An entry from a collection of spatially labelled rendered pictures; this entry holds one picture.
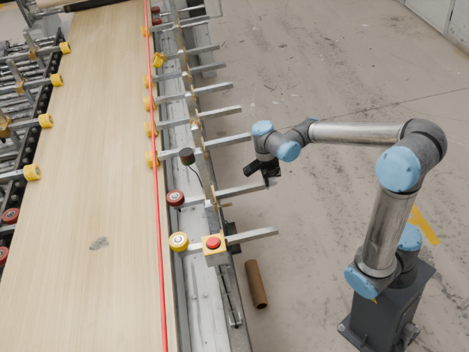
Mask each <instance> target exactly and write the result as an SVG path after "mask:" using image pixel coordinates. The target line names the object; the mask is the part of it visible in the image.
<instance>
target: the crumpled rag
mask: <svg viewBox="0 0 469 352"><path fill-rule="evenodd" d="M109 243H110V242H108V241H107V237H106V236H101V237H99V238H98V239H97V240H96V241H93V242H92V244H91V246H90V247H89V250H94V251H95V250H96V251H97V250H98V249H101V248H103V249H104V248H107V247H108V244H109Z"/></svg>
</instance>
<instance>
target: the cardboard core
mask: <svg viewBox="0 0 469 352"><path fill-rule="evenodd" d="M244 265H245V268H246V273H247V277H248V282H249V286H250V289H251V295H252V298H253V303H254V307H255V309H257V310H262V309H265V308H267V307H268V302H267V297H266V294H265V290H264V286H263V283H262V279H261V276H260V271H259V268H258V263H257V261H256V260H254V259H250V260H248V261H246V262H245V263H244Z"/></svg>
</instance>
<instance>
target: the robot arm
mask: <svg viewBox="0 0 469 352"><path fill-rule="evenodd" d="M252 135H253V143H254V148H255V156H256V158H257V159H256V160H254V161H252V162H251V163H250V164H248V165H247V166H245V167H244V168H243V172H244V175H245V176H247V177H249V176H250V175H252V174H253V173H255V172H256V171H258V170H259V169H260V170H261V173H262V178H263V181H264V183H265V188H266V189H267V190H269V187H271V186H273V185H276V184H277V183H278V182H277V181H273V180H274V179H275V178H276V177H281V168H280V166H279V159H280V160H282V161H284V162H286V163H289V162H292V161H294V160H295V159H296V158H297V157H298V156H299V154H300V152H301V149H302V148H303V147H305V146H307V145H308V144H309V143H315V144H318V143H322V144H330V145H346V146H354V147H370V148H378V149H387V150H386V151H385V152H384V153H383V154H382V155H381V156H380V158H379V159H378V160H377V162H376V165H375V173H376V175H377V176H378V180H379V182H380V183H379V186H378V190H377V193H376V197H375V202H374V205H373V209H372V213H371V218H370V221H369V224H368V228H367V232H366V237H365V240H364V243H363V244H362V245H361V246H359V247H358V249H357V250H356V253H355V258H354V260H353V262H351V264H349V266H347V267H346V269H344V271H343V275H344V277H345V279H346V281H347V282H348V283H349V285H350V286H351V287H352V288H353V289H354V290H355V291H356V292H357V293H358V294H360V295H361V296H363V297H364V298H367V299H373V298H375V297H376V296H377V295H379V294H380V293H381V292H382V291H383V290H384V289H385V288H386V287H387V288H392V289H404V288H407V287H409V286H411V285H412V284H413V283H414V282H415V280H416V278H417V265H416V260H417V257H418V254H419V250H420V248H421V246H422V234H421V232H420V231H419V229H418V228H417V227H416V226H414V225H412V224H411V223H409V222H407V221H408V217H409V216H410V212H411V210H412V206H413V205H414V202H415V199H416V197H417V194H418V191H419V190H420V189H421V187H422V184H423V181H424V178H425V176H426V174H427V173H428V172H429V171H430V170H431V169H432V168H434V167H435V166H436V165H437V164H438V163H440V162H441V161H442V159H443V158H444V156H445V155H446V152H447V137H446V135H445V133H444V131H443V130H442V129H441V128H440V127H439V126H438V125H437V124H435V123H433V122H431V121H429V120H427V119H409V120H407V121H406V122H405V123H370V122H321V121H320V120H319V119H318V118H316V117H309V118H307V119H305V120H304V121H303V122H302V123H300V124H298V125H297V126H296V127H294V128H293V129H291V130H289V131H288V132H286V133H284V134H282V133H279V132H278V131H276V130H275V129H274V125H273V124H272V122H270V121H268V120H262V121H258V122H256V123H255V124H254V125H253V126H252ZM279 171H280V175H277V174H279Z"/></svg>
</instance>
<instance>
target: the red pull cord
mask: <svg viewBox="0 0 469 352"><path fill-rule="evenodd" d="M144 9H145V23H146V37H147V63H148V76H149V102H150V116H151V142H152V156H153V169H154V195H155V209H156V235H157V249H158V275H159V288H160V302H161V327H162V341H163V352H168V334H167V322H166V310H165V289H164V277H163V255H162V244H161V222H160V210H159V199H158V177H157V165H156V143H155V133H154V111H153V99H152V88H151V66H150V54H149V32H148V21H147V0H144Z"/></svg>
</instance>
